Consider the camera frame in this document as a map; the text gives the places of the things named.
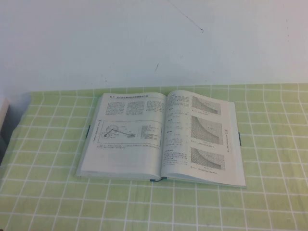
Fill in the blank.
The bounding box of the hardcover textbook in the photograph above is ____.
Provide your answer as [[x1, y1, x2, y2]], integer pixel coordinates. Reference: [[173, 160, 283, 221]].
[[76, 91, 247, 190]]

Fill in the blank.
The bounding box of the green white checked tablecloth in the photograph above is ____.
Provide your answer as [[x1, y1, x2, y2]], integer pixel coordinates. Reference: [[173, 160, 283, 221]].
[[0, 83, 308, 231]]

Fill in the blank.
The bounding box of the beige box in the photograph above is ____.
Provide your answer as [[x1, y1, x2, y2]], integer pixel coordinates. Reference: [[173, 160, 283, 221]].
[[0, 97, 11, 145]]

